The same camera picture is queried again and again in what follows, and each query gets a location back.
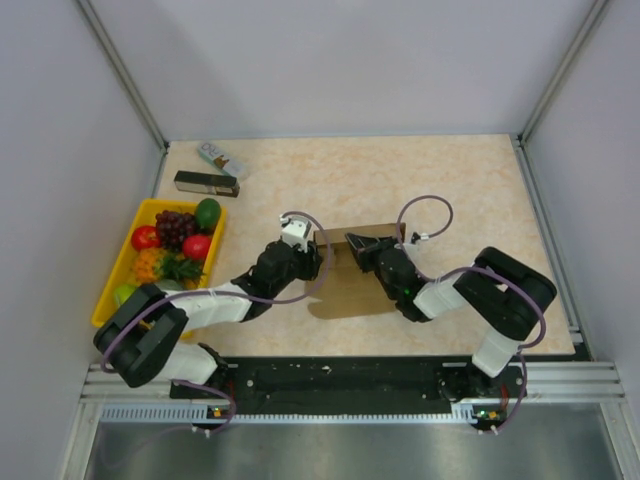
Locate right frame post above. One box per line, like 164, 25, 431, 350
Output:
516, 0, 613, 145

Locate aluminium frame rail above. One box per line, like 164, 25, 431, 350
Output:
81, 358, 625, 413

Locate purple toy grapes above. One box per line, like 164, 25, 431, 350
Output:
155, 210, 199, 252

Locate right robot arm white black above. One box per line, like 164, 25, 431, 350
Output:
345, 233, 557, 401

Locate frame post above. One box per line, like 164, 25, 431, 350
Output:
516, 0, 613, 145
73, 0, 168, 153

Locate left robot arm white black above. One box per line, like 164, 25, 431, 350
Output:
93, 240, 322, 397

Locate red toy tomato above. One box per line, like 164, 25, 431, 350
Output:
182, 234, 211, 262

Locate teal white snack box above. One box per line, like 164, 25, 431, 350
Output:
197, 142, 248, 180

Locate green toy pear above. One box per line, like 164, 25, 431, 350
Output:
113, 283, 137, 308

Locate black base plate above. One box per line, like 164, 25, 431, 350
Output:
169, 354, 526, 416

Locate grey cable duct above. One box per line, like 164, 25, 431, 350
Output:
100, 402, 479, 425

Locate orange toy pineapple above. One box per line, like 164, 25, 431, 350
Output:
132, 248, 203, 288

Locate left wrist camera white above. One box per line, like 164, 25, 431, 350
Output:
279, 215, 312, 252

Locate green toy lime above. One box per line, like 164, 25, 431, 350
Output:
194, 198, 221, 230

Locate red toy apple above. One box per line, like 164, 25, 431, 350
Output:
130, 225, 161, 251

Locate brown cardboard paper box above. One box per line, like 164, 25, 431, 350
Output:
307, 223, 396, 320

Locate left frame post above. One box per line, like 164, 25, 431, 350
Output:
73, 0, 168, 153

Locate black rectangular box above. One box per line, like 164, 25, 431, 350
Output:
174, 170, 240, 197

